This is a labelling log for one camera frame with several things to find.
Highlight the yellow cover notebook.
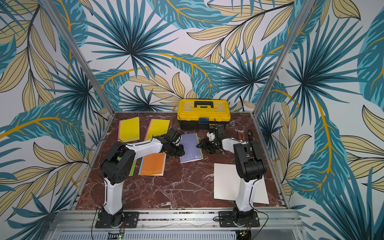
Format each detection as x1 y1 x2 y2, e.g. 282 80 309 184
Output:
145 119 170 141
118 117 140 142

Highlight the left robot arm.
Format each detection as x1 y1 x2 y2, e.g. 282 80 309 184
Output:
95 129 185 229

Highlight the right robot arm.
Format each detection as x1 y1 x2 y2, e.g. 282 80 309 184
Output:
197 125 267 227

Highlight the yellow black toolbox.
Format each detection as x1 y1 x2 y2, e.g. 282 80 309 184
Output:
177 99 231 131

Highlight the orange handle screwdriver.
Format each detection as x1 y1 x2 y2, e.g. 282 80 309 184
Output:
235 126 244 141

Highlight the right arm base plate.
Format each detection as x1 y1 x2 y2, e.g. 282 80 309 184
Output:
219 210 260 228

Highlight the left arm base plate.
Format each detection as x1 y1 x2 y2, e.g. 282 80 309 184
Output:
95 209 139 229

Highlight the aluminium front rail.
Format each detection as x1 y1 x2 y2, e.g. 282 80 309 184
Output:
44 208 310 240

